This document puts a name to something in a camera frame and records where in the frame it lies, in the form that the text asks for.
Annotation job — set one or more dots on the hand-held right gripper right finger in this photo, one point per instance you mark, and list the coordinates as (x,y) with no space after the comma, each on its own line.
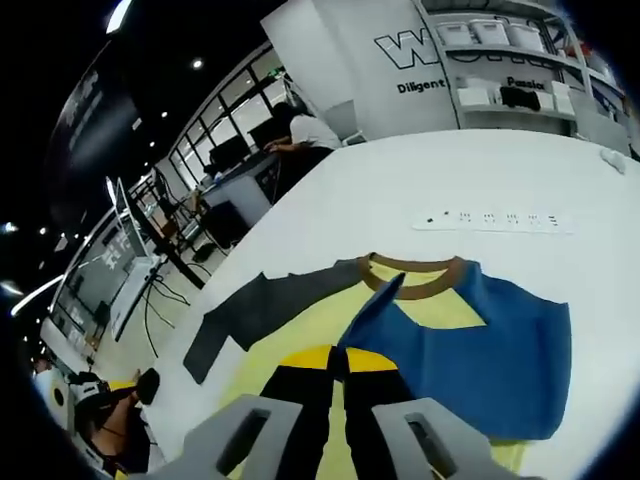
(375,400)

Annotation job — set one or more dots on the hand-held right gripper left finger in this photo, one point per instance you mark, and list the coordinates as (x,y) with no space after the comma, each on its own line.
(295,400)

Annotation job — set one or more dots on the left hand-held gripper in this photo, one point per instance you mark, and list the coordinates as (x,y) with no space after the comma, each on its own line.
(90,391)

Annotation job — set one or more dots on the yellow blue grey garment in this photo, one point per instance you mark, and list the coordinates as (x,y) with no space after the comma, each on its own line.
(450,350)

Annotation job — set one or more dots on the large tilted screen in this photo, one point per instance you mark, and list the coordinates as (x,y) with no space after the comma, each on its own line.
(132,220)

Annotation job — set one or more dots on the dark hanging display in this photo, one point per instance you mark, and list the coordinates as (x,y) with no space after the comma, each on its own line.
(95,125)

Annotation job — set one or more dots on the black bag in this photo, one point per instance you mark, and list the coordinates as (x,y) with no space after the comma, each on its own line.
(520,98)

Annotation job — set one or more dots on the white crumpled cloth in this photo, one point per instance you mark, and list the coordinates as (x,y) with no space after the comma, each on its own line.
(614,160)

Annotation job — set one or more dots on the grey chair back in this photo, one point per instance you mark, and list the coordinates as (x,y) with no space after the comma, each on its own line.
(600,120)

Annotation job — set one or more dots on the grey metal shelf unit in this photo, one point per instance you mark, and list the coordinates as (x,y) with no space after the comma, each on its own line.
(500,56)

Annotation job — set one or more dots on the white storage box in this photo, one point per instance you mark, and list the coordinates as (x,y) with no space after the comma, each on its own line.
(491,32)
(526,39)
(454,35)

